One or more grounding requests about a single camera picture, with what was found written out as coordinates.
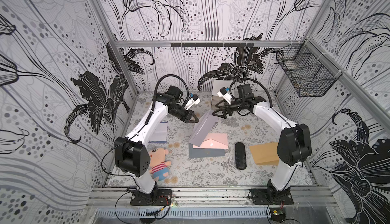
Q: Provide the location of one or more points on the small green circuit board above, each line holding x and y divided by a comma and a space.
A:
277, 215

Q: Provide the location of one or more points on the black wall bar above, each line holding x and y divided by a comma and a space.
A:
210, 44

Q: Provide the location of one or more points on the tan kraft envelope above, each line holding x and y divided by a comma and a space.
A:
265, 154

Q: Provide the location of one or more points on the black wire basket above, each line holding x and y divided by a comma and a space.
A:
306, 70

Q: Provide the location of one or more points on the black remote control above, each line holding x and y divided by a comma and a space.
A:
240, 156

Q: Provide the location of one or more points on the white slotted cable duct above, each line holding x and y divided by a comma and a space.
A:
186, 213

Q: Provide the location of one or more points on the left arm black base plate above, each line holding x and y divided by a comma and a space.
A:
158, 197

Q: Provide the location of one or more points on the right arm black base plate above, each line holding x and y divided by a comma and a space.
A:
265, 197

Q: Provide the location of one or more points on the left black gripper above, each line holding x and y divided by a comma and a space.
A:
185, 116

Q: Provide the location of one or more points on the dark grey envelope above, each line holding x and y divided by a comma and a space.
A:
204, 153

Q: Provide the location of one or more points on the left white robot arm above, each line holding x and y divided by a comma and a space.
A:
130, 152

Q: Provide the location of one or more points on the pig plush toy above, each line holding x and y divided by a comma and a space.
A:
159, 166

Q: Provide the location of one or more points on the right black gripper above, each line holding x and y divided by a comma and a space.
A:
226, 110

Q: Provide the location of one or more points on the white mini drawer box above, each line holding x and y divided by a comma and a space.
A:
217, 85

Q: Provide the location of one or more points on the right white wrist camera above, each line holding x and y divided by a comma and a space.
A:
225, 94

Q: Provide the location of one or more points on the pink envelope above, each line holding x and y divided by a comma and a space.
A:
214, 141

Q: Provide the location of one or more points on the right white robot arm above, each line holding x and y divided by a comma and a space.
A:
294, 145

